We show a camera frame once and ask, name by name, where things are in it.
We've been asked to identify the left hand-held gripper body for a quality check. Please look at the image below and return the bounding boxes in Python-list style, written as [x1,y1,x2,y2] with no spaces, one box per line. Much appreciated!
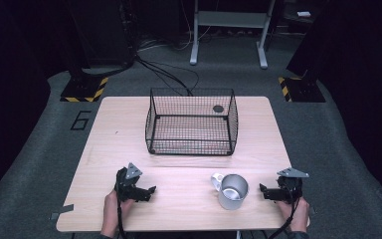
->
[114,161,144,203]

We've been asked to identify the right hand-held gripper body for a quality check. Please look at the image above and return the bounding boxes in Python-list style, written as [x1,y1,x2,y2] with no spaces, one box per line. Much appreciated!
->
[276,166,310,204]

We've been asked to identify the silver metal cup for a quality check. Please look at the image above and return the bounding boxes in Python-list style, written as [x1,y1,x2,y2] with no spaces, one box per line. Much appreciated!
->
[210,171,250,211]

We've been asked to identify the black wire mesh basket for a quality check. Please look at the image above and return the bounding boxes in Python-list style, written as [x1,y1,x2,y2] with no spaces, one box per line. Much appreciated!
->
[144,87,240,156]

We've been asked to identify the person's right hand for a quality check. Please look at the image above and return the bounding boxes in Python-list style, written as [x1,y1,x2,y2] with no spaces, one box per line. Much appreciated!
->
[277,196,311,232]

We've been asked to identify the person's left hand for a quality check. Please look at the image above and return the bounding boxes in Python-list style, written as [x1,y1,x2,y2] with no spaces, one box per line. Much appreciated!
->
[100,190,135,233]

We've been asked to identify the grey tape strip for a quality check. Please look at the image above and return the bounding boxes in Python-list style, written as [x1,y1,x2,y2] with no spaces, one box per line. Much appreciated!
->
[49,203,76,221]

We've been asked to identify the dark curtain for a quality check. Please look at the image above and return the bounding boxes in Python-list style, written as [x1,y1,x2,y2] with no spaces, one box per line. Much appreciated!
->
[286,0,382,223]
[0,0,81,210]

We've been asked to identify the black equipment cabinet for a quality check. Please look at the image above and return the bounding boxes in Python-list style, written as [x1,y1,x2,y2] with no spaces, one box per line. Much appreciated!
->
[67,0,137,68]

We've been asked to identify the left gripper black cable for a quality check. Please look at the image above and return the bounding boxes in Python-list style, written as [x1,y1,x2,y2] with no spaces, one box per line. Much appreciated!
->
[114,198,128,239]

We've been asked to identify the hazard-striped stand base plate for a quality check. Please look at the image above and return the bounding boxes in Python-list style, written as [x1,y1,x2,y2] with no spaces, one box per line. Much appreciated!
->
[60,76,109,104]
[277,76,326,104]

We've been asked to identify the black floor cables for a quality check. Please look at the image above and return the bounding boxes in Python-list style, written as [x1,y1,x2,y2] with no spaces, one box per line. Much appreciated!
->
[134,54,201,98]

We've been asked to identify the white metal desk frame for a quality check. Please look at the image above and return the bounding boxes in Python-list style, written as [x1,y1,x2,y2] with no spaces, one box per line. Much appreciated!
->
[189,0,277,71]

